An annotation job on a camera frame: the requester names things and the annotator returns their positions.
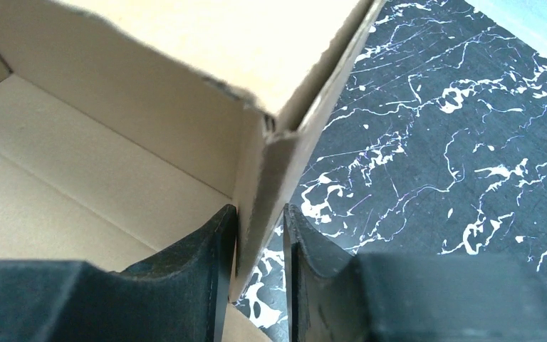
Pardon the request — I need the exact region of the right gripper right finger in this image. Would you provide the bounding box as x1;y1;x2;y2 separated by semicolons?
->
283;204;547;341

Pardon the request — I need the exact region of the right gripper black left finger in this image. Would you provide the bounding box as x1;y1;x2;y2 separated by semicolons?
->
0;204;237;341

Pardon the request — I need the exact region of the brown cardboard box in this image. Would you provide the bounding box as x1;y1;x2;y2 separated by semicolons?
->
0;1;383;341

